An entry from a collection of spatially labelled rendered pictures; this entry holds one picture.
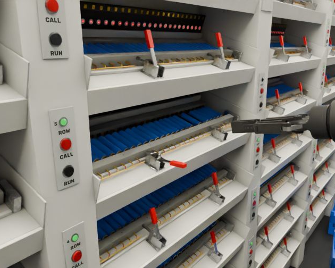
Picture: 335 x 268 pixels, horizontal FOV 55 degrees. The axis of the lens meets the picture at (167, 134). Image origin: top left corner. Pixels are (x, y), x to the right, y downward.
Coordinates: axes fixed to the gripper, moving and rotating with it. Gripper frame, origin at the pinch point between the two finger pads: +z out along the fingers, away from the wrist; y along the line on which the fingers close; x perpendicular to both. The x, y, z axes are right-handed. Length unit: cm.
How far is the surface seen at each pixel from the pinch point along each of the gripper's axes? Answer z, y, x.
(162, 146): 10.8, -20.7, -0.1
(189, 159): 6.5, -17.2, -4.2
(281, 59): 4.7, 42.4, 16.0
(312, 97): 8, 86, -3
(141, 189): 7.3, -32.8, -5.8
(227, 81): 4.1, 0.8, 12.1
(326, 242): 19, 121, -97
